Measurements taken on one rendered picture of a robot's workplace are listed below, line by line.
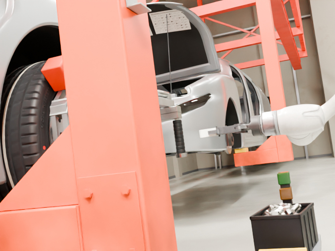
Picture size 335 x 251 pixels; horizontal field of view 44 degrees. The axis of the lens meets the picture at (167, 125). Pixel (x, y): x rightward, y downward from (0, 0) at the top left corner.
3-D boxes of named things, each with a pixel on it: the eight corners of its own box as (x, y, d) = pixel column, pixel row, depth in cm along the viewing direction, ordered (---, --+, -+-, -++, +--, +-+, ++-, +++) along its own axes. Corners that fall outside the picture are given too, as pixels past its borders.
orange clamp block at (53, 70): (61, 79, 141) (47, 58, 136) (81, 75, 139) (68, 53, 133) (54, 92, 136) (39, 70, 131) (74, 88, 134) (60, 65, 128)
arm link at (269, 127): (281, 135, 152) (265, 137, 154) (277, 110, 153) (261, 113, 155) (278, 135, 144) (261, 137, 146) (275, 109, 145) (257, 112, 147)
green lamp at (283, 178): (279, 184, 139) (277, 172, 139) (291, 183, 138) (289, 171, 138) (278, 185, 135) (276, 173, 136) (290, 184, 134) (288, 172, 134)
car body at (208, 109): (190, 155, 901) (180, 83, 912) (277, 144, 836) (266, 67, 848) (50, 177, 437) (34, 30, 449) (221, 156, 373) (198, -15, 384)
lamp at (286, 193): (281, 198, 139) (279, 187, 139) (293, 197, 137) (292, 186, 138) (280, 200, 135) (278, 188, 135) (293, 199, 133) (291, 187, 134)
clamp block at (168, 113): (161, 121, 167) (159, 108, 167) (182, 118, 164) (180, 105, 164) (156, 121, 162) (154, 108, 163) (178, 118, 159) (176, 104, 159)
